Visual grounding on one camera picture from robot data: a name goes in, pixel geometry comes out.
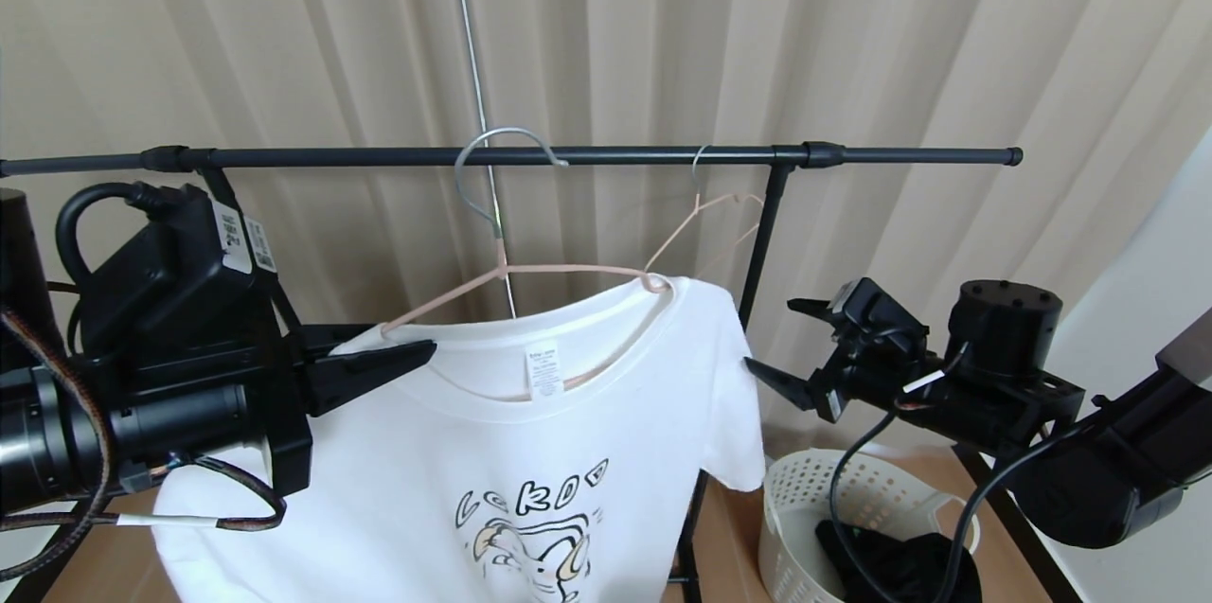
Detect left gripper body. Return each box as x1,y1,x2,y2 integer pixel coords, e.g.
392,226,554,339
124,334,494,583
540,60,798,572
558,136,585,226
107,336,314,498

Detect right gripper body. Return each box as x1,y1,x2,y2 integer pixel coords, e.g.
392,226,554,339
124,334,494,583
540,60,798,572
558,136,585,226
810,351,935,425

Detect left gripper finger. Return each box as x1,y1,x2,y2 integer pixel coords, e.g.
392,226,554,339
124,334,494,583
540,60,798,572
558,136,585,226
305,340,439,417
303,324,377,361

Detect white garment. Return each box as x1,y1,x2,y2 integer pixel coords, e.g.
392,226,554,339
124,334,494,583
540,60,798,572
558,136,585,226
151,275,767,603

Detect pink clothes hanger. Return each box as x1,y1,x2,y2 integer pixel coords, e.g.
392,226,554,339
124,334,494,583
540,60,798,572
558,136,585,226
644,146,765,280
381,126,675,396

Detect white laundry basket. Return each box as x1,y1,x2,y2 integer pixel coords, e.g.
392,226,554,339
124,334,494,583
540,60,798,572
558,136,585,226
757,450,982,603

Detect black clothes rack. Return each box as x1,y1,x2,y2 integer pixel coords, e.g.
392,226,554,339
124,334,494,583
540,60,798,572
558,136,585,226
0,142,1025,603

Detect black garment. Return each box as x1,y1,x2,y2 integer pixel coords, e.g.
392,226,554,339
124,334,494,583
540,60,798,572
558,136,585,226
814,518,984,603

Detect beige curtain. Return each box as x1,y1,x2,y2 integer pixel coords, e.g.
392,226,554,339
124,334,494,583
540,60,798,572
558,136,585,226
0,0,1212,490

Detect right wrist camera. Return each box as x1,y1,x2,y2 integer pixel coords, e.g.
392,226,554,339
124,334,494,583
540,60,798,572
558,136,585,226
829,277,932,360

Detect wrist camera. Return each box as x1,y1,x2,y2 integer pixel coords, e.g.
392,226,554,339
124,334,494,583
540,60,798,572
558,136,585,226
829,277,932,360
76,184,284,364

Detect black cable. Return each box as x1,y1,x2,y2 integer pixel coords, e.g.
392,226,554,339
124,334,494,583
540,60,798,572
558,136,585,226
828,407,900,603
55,182,181,287
936,421,1095,603

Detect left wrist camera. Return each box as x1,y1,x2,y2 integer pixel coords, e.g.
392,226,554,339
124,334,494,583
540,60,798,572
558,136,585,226
76,184,284,364

